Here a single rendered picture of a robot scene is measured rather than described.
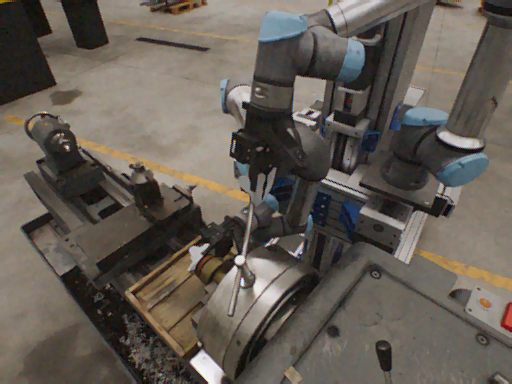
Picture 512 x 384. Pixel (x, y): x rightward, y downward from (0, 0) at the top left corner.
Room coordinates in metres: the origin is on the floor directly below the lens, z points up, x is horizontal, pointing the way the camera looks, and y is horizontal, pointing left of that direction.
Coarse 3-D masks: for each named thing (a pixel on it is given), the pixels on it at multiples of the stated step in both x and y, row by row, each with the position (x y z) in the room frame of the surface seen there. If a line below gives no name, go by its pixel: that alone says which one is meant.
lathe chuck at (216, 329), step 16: (256, 256) 0.43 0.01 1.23; (272, 256) 0.44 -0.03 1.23; (288, 256) 0.45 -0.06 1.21; (256, 272) 0.39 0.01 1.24; (272, 272) 0.39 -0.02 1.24; (224, 288) 0.36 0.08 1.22; (240, 288) 0.35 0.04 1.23; (256, 288) 0.35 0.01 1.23; (208, 304) 0.34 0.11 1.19; (224, 304) 0.33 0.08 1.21; (240, 304) 0.32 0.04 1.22; (208, 320) 0.31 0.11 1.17; (224, 320) 0.30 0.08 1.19; (240, 320) 0.29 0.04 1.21; (208, 336) 0.29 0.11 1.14; (224, 336) 0.28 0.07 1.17; (208, 352) 0.28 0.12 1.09; (224, 352) 0.26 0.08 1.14
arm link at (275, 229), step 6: (276, 216) 0.77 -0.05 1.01; (270, 222) 0.72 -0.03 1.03; (276, 222) 0.74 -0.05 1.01; (258, 228) 0.70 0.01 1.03; (264, 228) 0.70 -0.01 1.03; (270, 228) 0.72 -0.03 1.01; (276, 228) 0.72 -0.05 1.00; (282, 228) 0.72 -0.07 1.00; (252, 234) 0.71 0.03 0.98; (258, 234) 0.70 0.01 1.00; (264, 234) 0.70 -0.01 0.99; (270, 234) 0.71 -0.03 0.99; (276, 234) 0.71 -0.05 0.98; (282, 234) 0.71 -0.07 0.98; (252, 240) 0.71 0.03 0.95; (258, 240) 0.70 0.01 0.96; (264, 240) 0.70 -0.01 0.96
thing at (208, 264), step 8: (208, 256) 0.52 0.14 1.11; (216, 256) 0.53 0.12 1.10; (200, 264) 0.50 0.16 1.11; (208, 264) 0.49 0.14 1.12; (216, 264) 0.49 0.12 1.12; (200, 272) 0.48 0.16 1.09; (208, 272) 0.47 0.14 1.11; (216, 272) 0.47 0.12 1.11; (224, 272) 0.47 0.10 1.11; (200, 280) 0.47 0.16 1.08; (208, 280) 0.45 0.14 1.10; (216, 280) 0.45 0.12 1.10
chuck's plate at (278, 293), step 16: (288, 272) 0.39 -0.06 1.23; (304, 272) 0.40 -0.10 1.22; (272, 288) 0.35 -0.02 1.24; (288, 288) 0.35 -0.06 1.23; (304, 288) 0.40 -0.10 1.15; (256, 304) 0.32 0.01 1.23; (272, 304) 0.31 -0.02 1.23; (256, 320) 0.29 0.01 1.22; (240, 336) 0.27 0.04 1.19; (256, 336) 0.28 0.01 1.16; (240, 352) 0.25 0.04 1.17; (224, 368) 0.24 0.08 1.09; (240, 368) 0.24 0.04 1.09
